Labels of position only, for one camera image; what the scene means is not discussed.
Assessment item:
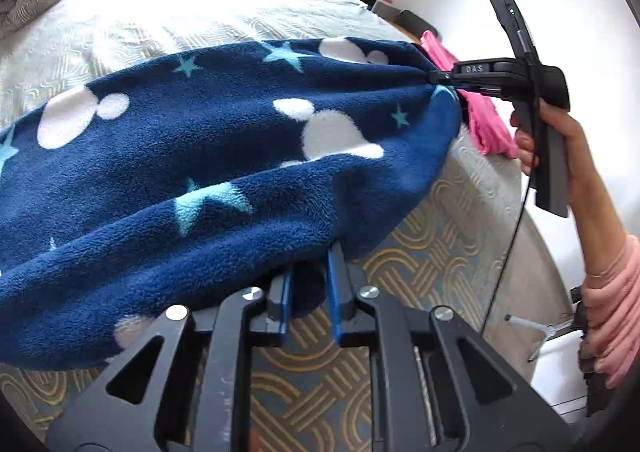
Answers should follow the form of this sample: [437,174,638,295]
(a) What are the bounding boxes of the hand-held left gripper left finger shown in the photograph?
[45,271,296,452]

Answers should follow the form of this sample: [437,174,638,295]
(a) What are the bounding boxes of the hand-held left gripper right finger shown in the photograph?
[326,242,577,452]

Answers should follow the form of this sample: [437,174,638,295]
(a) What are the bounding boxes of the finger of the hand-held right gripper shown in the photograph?
[425,68,456,88]

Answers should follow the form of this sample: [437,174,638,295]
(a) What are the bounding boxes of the navy star fleece blanket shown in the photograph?
[0,36,463,373]

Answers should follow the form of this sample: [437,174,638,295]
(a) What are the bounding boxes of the person's right forearm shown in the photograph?
[567,182,640,389]

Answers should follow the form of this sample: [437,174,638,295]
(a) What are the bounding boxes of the person's right hand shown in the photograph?
[509,104,601,203]

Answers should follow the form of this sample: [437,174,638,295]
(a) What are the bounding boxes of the pink cloth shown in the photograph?
[417,29,519,157]

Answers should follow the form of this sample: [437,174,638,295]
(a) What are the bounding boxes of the white tripod stand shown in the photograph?
[504,313,581,364]

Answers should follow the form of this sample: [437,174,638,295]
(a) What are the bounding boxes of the bed with patterned bedspread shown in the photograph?
[0,0,576,452]

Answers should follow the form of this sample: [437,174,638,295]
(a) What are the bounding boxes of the dark cloth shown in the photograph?
[570,286,618,419]

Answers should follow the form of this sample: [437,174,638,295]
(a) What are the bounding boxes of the black cable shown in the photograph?
[481,99,543,335]

